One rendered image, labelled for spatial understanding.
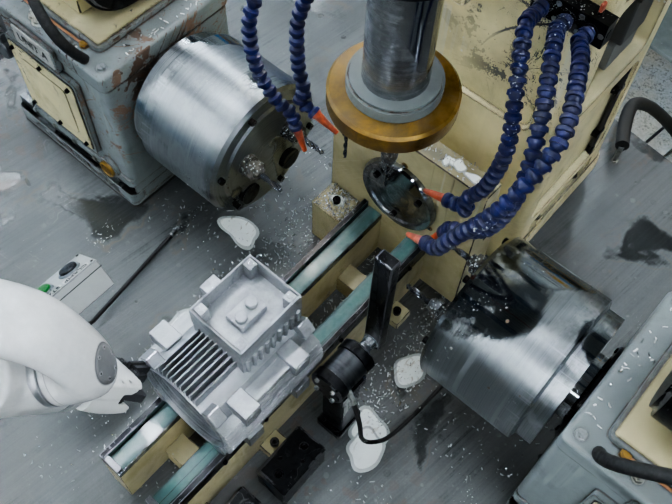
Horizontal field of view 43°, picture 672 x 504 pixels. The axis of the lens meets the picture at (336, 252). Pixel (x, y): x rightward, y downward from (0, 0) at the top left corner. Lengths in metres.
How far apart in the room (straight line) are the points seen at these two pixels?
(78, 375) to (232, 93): 0.60
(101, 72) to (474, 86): 0.58
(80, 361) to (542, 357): 0.60
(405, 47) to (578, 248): 0.77
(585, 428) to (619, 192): 0.75
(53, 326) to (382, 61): 0.49
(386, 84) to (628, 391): 0.50
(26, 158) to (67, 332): 0.95
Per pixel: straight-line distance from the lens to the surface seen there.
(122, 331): 1.58
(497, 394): 1.22
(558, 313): 1.20
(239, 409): 1.20
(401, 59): 1.05
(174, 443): 1.44
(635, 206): 1.79
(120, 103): 1.49
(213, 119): 1.36
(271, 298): 1.22
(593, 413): 1.16
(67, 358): 0.91
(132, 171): 1.62
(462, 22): 1.31
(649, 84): 2.54
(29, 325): 0.89
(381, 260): 1.10
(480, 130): 1.41
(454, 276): 1.51
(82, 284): 1.32
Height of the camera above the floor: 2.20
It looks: 60 degrees down
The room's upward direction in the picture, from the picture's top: 3 degrees clockwise
